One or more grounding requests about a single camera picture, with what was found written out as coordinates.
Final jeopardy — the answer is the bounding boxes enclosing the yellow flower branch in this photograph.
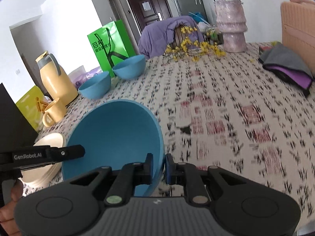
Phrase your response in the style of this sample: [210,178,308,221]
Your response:
[165,26,225,62]

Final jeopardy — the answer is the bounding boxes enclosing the blue bowl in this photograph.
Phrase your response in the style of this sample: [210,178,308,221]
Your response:
[61,100,164,197]
[112,55,146,80]
[78,71,112,99]

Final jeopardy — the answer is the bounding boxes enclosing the dark brown door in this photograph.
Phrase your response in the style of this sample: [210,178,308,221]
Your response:
[126,0,173,33]

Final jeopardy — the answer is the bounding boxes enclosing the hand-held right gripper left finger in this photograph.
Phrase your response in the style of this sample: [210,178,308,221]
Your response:
[70,153,154,207]

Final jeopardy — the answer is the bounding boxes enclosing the yellow thermos jug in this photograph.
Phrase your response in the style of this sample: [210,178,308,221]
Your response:
[36,51,79,107]

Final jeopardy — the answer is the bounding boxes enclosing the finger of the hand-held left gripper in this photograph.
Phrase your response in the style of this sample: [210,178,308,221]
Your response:
[47,144,86,164]

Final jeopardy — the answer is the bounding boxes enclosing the purple jacket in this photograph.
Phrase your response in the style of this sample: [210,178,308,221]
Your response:
[138,16,205,59]

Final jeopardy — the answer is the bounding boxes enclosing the yellow mug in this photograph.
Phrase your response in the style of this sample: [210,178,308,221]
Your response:
[42,98,67,128]

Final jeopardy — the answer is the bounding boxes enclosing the cream plate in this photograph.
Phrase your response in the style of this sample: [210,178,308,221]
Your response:
[33,133,67,170]
[25,165,62,180]
[21,174,56,190]

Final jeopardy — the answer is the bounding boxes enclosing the grey cloth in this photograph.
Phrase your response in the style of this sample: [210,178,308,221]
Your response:
[258,42,313,78]

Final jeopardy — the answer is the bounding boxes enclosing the wooden chair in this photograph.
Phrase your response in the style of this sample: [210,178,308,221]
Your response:
[173,26,197,48]

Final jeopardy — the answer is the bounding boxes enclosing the pink ceramic vase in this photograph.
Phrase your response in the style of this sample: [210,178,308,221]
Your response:
[214,0,247,53]

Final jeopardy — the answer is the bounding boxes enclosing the person's left hand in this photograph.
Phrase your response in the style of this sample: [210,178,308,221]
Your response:
[0,179,24,236]

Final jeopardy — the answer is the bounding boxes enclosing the clear-wrapped tissue pack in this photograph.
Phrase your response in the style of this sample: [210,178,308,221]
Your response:
[68,65,87,90]

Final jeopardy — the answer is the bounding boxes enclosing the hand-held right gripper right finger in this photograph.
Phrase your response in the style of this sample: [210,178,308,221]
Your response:
[165,153,246,207]

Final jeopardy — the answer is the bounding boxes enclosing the grey refrigerator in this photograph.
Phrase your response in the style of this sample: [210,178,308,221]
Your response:
[167,0,207,22]

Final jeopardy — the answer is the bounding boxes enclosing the yellow-green carton box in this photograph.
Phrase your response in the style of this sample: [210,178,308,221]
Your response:
[16,86,50,132]

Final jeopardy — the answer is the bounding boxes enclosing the purple tissue pack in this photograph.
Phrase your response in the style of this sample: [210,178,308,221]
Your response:
[84,66,102,80]

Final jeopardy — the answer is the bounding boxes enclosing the purple cloth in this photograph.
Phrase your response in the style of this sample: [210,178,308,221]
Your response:
[264,65,313,96]

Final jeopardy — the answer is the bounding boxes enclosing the black paper bag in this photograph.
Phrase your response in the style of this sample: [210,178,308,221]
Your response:
[0,83,38,153]

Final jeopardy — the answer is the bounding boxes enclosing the green paper bag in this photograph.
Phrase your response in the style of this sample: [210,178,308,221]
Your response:
[87,20,136,78]

